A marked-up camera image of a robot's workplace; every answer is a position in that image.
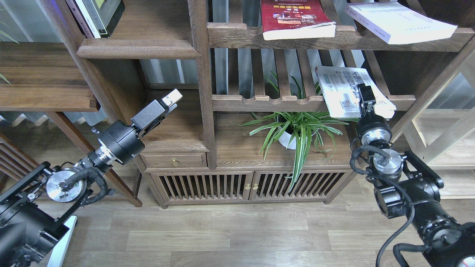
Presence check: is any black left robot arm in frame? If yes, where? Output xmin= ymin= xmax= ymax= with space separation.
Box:
xmin=0 ymin=89 xmax=183 ymax=267

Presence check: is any upright books top left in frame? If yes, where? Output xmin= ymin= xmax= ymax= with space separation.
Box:
xmin=66 ymin=0 xmax=125 ymax=39

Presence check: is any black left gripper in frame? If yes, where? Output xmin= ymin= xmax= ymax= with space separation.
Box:
xmin=92 ymin=89 xmax=183 ymax=165

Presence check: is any dark wooden bookshelf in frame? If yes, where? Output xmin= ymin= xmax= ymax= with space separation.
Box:
xmin=39 ymin=0 xmax=474 ymax=207

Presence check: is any white plant pot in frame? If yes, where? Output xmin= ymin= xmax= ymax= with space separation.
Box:
xmin=278 ymin=112 xmax=315 ymax=150

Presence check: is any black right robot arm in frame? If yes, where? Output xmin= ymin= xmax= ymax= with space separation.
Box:
xmin=350 ymin=83 xmax=475 ymax=267

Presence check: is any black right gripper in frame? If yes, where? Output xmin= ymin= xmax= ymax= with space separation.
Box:
xmin=356 ymin=83 xmax=392 ymax=147

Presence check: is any light wooden shelf frame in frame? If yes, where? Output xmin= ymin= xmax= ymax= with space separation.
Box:
xmin=403 ymin=50 xmax=475 ymax=199

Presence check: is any white lavender-edged book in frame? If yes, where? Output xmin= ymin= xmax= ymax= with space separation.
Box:
xmin=345 ymin=2 xmax=458 ymax=45

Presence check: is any red cover book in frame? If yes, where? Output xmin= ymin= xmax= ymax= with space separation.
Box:
xmin=260 ymin=0 xmax=336 ymax=41

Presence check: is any green spider plant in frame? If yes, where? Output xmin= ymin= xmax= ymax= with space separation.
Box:
xmin=242 ymin=111 xmax=358 ymax=192

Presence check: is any white metal base leg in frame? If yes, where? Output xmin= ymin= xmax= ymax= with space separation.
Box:
xmin=47 ymin=215 xmax=78 ymax=267

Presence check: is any white book blue chinese title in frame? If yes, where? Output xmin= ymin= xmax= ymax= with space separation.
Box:
xmin=315 ymin=66 xmax=396 ymax=119

